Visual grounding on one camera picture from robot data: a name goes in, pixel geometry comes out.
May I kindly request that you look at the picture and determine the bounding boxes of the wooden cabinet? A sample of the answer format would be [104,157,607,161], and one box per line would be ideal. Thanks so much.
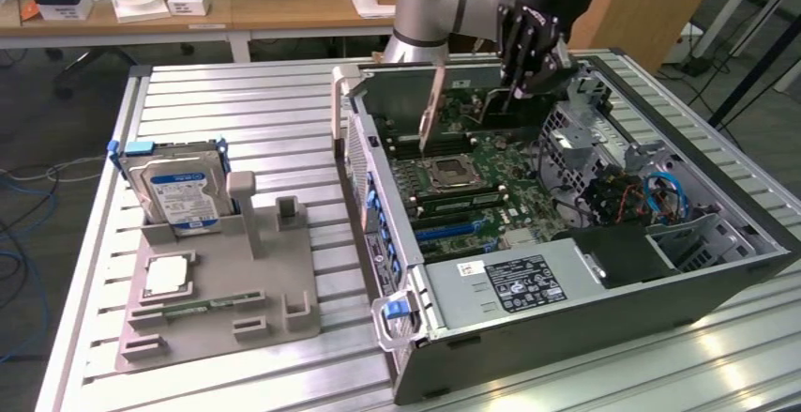
[565,0,731,75]

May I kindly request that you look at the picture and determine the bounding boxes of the perforated metal drive cage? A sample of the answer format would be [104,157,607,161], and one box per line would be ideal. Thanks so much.
[537,73,619,188]

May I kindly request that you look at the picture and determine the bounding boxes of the white paper sheets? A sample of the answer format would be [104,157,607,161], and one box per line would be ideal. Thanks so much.
[345,0,397,20]

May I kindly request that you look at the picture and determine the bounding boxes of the black power adapter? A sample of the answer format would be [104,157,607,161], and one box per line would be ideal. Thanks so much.
[680,57,712,78]

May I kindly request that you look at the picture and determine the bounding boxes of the CPU socket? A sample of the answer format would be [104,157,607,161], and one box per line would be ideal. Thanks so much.
[423,156,481,193]

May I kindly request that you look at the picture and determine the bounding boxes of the green motherboard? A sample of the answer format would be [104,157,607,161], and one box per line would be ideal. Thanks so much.
[375,120,577,266]

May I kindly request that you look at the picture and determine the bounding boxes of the black slanted stand pole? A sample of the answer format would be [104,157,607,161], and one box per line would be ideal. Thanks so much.
[707,0,801,131]

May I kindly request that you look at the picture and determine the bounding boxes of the installed green RAM stick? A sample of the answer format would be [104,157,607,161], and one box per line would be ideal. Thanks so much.
[413,193,507,210]

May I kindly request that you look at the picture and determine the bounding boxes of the long blue expansion slot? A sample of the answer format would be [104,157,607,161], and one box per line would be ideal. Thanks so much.
[416,221,497,240]

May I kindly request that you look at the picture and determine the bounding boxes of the silver finned chipset heatsink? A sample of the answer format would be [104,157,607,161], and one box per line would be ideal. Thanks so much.
[500,229,541,249]

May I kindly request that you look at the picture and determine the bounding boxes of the black plastic cover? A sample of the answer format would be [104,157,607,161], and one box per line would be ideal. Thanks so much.
[569,222,683,289]

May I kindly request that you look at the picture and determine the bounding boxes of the grey metal disk bay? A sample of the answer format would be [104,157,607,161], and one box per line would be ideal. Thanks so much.
[644,212,763,275]

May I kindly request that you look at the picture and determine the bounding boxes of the small white box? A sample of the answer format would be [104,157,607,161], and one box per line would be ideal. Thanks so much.
[165,0,213,17]

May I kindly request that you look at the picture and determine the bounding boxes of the grey power supply unit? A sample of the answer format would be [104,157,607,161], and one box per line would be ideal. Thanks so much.
[421,237,607,331]

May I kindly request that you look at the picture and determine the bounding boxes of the white square tape holder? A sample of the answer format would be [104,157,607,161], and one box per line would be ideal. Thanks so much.
[111,0,172,24]

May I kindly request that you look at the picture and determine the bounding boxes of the hard disk in blue carrier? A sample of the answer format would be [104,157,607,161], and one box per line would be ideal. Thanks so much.
[105,137,236,239]

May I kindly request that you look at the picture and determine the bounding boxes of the open black PC case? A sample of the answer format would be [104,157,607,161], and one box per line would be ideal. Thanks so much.
[329,47,801,406]

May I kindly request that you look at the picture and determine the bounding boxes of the black chair base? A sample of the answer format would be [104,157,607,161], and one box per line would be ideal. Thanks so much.
[51,48,143,99]

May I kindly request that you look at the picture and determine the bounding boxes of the white box black lid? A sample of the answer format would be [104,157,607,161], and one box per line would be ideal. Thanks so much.
[31,0,95,22]

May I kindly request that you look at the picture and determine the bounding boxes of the silver CPU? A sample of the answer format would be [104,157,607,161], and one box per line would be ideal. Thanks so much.
[144,256,192,297]

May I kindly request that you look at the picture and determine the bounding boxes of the grey plastic parts rack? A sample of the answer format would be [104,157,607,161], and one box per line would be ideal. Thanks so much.
[113,170,321,375]

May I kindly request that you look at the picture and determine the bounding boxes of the black cable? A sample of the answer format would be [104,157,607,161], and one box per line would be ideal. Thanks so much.
[536,142,596,229]

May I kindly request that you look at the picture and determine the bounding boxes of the wooden desk white frame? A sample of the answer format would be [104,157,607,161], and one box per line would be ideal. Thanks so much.
[0,0,236,52]
[229,0,572,64]

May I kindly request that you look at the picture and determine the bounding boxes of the blue SATA wire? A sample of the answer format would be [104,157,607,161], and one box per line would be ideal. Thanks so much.
[644,171,691,225]

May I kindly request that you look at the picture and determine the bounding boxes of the white floor cable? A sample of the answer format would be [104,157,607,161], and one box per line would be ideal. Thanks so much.
[0,157,105,183]

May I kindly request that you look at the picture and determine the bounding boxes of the blue floor cable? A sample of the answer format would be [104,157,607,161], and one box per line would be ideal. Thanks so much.
[0,175,52,364]

